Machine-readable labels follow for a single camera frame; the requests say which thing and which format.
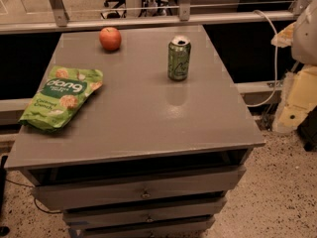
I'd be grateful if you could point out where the middle grey drawer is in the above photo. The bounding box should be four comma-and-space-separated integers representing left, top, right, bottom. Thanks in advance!
63, 195, 227, 229

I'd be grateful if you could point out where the white cable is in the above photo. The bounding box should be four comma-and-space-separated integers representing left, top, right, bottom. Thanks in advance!
245, 9, 280, 109

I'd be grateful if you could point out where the red apple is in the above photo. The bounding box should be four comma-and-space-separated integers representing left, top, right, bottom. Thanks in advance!
99, 27, 122, 52

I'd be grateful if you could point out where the grey drawer cabinet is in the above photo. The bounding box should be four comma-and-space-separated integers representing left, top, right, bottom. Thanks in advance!
4, 25, 266, 238

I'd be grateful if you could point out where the bottom grey drawer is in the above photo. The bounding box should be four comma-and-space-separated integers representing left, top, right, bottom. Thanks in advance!
69, 215, 215, 238

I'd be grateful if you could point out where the black office chair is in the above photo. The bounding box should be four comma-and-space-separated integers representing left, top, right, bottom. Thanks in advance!
101, 0, 126, 19

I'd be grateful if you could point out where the black floor cable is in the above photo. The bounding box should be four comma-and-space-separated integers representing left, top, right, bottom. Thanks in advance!
4, 178, 63, 215

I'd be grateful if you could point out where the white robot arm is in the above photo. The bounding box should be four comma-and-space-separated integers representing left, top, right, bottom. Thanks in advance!
271, 0, 317, 133

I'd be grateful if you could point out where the grey drawer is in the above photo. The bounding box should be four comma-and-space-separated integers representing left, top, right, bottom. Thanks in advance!
63, 195, 227, 229
69, 215, 215, 238
32, 165, 246, 210

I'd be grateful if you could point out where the metal railing frame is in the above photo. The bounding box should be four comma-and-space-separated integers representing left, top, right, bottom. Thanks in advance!
0, 0, 313, 35

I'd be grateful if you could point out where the green snack chip bag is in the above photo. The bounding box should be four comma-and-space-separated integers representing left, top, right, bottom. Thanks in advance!
19, 66, 103, 132

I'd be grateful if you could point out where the green soda can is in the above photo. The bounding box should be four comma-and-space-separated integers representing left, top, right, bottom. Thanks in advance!
167, 35, 191, 81

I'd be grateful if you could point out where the top grey drawer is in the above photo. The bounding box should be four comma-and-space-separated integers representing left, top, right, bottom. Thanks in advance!
32, 165, 246, 210

